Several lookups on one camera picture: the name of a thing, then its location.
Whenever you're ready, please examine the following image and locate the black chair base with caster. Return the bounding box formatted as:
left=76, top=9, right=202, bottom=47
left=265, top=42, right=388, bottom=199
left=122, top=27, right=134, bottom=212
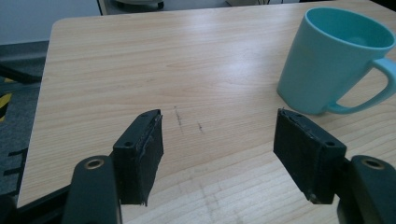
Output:
left=112, top=0, right=165, bottom=10

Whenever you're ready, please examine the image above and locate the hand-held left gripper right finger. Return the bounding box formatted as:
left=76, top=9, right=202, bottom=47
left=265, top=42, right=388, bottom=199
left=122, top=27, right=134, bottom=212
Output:
left=273, top=107, right=347, bottom=205

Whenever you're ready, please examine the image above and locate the teal ceramic mug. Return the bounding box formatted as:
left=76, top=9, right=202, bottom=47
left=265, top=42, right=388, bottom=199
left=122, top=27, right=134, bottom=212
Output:
left=276, top=7, right=396, bottom=116

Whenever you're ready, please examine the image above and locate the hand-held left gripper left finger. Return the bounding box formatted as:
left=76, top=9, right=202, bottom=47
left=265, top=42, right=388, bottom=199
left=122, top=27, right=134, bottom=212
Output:
left=110, top=108, right=164, bottom=207

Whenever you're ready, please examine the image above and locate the black and yellow floor tape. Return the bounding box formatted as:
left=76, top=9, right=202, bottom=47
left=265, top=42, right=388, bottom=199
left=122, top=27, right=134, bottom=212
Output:
left=0, top=77, right=13, bottom=123

